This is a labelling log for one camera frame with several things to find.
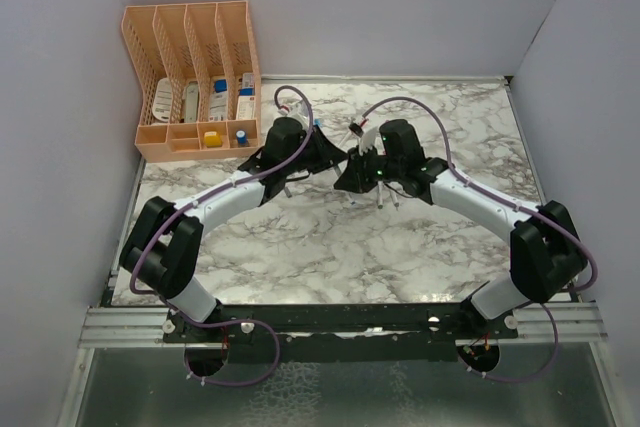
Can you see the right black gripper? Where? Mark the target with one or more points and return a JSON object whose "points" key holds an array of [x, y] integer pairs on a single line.
{"points": [[354, 178]]}

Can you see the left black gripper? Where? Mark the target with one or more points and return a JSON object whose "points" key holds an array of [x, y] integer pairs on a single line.
{"points": [[326, 153]]}

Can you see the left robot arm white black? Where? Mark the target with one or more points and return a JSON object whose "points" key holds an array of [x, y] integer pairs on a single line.
{"points": [[162, 248]]}

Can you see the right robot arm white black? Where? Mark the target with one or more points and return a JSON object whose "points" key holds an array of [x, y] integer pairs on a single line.
{"points": [[544, 256]]}

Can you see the brown capped white marker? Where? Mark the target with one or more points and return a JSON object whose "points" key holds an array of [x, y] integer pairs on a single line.
{"points": [[345, 139]]}

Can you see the yellow small box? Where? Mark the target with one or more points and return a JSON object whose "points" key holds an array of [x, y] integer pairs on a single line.
{"points": [[212, 139]]}

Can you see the white blue box in organizer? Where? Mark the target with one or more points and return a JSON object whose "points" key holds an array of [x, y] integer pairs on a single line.
{"points": [[217, 109]]}

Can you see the white device in organizer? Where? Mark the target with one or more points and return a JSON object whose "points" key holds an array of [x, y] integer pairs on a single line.
{"points": [[190, 102]]}

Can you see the peach plastic desk organizer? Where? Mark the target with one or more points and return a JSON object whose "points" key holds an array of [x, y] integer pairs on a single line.
{"points": [[197, 65]]}

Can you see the white remote in organizer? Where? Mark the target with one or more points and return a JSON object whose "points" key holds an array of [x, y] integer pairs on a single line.
{"points": [[162, 101]]}

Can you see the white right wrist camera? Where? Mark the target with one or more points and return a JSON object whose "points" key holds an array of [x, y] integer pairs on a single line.
{"points": [[366, 135]]}

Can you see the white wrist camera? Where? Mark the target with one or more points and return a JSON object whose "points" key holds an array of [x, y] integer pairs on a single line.
{"points": [[297, 111], [366, 135]]}

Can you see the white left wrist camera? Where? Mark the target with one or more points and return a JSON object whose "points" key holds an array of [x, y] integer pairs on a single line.
{"points": [[297, 111]]}

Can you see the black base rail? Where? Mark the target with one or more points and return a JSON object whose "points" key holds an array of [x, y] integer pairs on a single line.
{"points": [[327, 333]]}

